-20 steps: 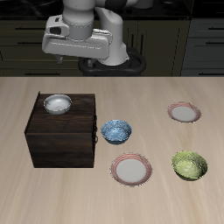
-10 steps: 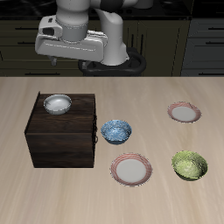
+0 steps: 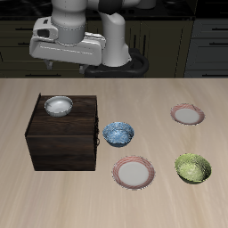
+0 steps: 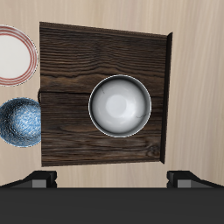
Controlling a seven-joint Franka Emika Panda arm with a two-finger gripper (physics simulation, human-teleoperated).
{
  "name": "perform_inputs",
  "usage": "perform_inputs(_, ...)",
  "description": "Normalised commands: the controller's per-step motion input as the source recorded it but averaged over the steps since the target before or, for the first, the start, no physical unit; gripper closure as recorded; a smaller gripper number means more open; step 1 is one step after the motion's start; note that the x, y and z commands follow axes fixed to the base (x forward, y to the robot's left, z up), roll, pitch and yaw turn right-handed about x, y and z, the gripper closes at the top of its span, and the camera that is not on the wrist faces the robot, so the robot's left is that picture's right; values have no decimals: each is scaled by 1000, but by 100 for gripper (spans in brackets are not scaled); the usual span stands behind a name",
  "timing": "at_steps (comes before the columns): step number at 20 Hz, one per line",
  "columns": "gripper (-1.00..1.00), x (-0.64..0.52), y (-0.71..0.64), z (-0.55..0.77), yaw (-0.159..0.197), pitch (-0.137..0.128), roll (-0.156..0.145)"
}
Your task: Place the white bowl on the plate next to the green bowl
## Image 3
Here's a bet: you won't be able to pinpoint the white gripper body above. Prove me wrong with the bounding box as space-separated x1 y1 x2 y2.
28 31 107 67

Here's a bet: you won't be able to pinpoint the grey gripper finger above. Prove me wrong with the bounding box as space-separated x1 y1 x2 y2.
78 64 90 75
44 59 54 70

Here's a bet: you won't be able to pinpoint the white bowl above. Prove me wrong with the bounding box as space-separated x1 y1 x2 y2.
44 95 74 118

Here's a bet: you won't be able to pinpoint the blue patterned bowl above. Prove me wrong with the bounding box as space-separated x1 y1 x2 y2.
102 121 135 148

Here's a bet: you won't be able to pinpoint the red rimmed white plate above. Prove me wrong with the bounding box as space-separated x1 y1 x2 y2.
111 155 156 191
169 102 206 126

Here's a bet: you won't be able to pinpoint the green bowl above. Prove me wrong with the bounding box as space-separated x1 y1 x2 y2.
174 152 213 185

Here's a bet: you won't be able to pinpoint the dark wooden cabinet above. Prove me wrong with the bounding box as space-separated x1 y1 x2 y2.
24 93 101 172

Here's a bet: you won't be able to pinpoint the dark kitchen cupboards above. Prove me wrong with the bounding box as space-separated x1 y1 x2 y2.
0 0 228 79

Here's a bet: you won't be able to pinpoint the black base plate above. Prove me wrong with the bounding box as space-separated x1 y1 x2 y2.
84 48 150 78

